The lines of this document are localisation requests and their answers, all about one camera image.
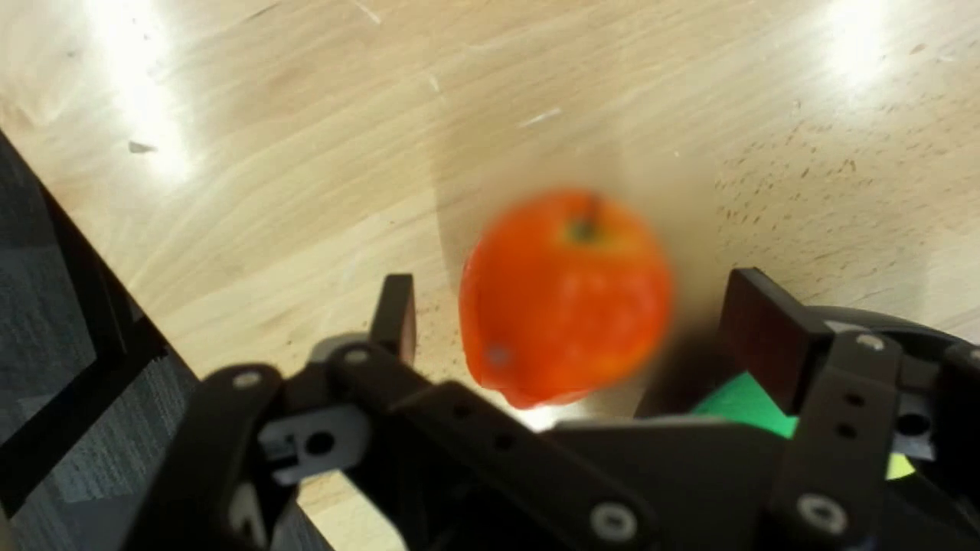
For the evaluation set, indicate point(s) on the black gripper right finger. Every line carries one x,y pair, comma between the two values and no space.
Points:
791,348

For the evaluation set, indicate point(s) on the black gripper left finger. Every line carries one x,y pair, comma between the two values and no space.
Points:
393,324

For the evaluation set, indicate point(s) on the green smooth ball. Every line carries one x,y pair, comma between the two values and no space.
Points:
743,402

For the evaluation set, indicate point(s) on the red orange apple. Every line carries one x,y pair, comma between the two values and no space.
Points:
563,296

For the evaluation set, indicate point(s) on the yellow ball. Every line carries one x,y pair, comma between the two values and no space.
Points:
897,466

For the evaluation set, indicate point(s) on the black bowl right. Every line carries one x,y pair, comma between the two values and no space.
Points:
699,358

